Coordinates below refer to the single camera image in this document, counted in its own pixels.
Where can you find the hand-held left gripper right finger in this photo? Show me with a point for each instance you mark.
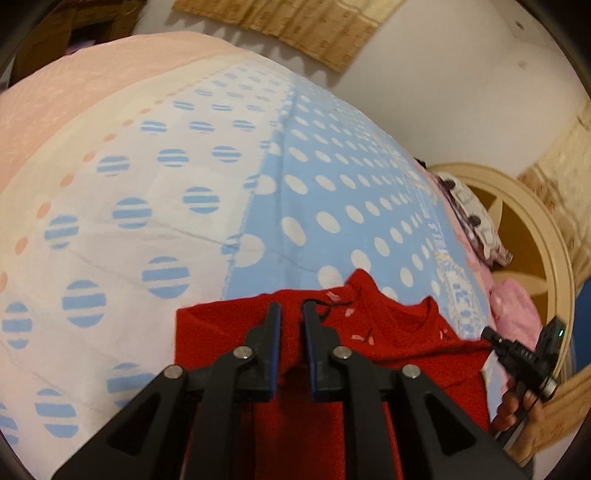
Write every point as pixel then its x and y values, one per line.
pixel 310 341

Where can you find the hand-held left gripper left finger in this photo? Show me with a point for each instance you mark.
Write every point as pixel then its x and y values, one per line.
pixel 273 341

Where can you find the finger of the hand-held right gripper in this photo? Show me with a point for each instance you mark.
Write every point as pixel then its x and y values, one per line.
pixel 493 339

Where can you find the red knitted sweater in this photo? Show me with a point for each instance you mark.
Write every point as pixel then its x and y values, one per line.
pixel 406 332

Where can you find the person's right hand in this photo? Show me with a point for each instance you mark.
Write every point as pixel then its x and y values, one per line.
pixel 505 406

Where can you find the pink quilt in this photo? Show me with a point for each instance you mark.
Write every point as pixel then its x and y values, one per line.
pixel 517 304

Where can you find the cream wooden headboard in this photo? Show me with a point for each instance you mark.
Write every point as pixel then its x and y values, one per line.
pixel 521 230

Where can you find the patterned pillow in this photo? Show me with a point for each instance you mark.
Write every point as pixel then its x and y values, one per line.
pixel 471 217

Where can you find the polka dot bed sheet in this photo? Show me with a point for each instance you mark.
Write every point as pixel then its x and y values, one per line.
pixel 323 184

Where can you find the narrow beige floral curtain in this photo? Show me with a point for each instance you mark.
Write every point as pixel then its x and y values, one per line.
pixel 572 184

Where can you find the wide beige floral curtain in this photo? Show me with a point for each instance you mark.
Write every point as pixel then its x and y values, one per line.
pixel 300 27

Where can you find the dark wooden desk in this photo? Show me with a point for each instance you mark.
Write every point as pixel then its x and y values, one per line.
pixel 41 41

